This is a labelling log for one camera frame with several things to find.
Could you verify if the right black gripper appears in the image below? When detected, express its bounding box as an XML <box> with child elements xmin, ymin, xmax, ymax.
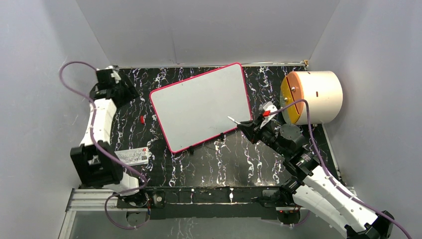
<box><xmin>237</xmin><ymin>116</ymin><xmax>289</xmax><ymax>158</ymax></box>

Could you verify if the pink-framed whiteboard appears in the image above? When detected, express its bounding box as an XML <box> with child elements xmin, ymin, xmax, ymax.
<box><xmin>150</xmin><ymin>63</ymin><xmax>253</xmax><ymax>153</ymax></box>

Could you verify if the red-capped whiteboard marker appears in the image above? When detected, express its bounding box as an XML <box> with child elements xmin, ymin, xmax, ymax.
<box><xmin>227</xmin><ymin>116</ymin><xmax>240</xmax><ymax>124</ymax></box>

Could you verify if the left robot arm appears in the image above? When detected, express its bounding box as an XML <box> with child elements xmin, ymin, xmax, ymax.
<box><xmin>70</xmin><ymin>66</ymin><xmax>149</xmax><ymax>207</ymax></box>

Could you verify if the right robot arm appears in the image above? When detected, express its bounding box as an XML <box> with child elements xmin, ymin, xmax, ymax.
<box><xmin>237</xmin><ymin>117</ymin><xmax>393</xmax><ymax>239</ymax></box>

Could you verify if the whiteboard metal stand leg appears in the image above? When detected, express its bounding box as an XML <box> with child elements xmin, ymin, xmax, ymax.
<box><xmin>187</xmin><ymin>132</ymin><xmax>225</xmax><ymax>155</ymax></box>

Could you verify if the white printed label card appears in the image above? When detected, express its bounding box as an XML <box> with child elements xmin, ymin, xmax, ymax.
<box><xmin>115</xmin><ymin>147</ymin><xmax>152</xmax><ymax>166</ymax></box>

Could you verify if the white cylindrical drum device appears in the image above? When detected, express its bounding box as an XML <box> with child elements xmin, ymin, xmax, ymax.
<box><xmin>280</xmin><ymin>71</ymin><xmax>343</xmax><ymax>124</ymax></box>

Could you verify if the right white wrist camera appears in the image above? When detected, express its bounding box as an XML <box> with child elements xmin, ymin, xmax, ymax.
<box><xmin>259</xmin><ymin>101</ymin><xmax>278</xmax><ymax>129</ymax></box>

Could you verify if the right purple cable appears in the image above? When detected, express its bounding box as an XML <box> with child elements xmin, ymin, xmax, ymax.
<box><xmin>268</xmin><ymin>99</ymin><xmax>413</xmax><ymax>239</ymax></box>

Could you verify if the purple cable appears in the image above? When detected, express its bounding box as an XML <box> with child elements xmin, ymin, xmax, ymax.
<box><xmin>268</xmin><ymin>99</ymin><xmax>413</xmax><ymax>239</ymax></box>
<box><xmin>58</xmin><ymin>61</ymin><xmax>149</xmax><ymax>230</ymax></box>

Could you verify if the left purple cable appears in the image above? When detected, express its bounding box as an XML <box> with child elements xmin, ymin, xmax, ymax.
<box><xmin>58</xmin><ymin>61</ymin><xmax>149</xmax><ymax>230</ymax></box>

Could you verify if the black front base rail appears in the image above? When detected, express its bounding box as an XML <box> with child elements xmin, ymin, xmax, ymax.
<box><xmin>147</xmin><ymin>186</ymin><xmax>293</xmax><ymax>220</ymax></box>

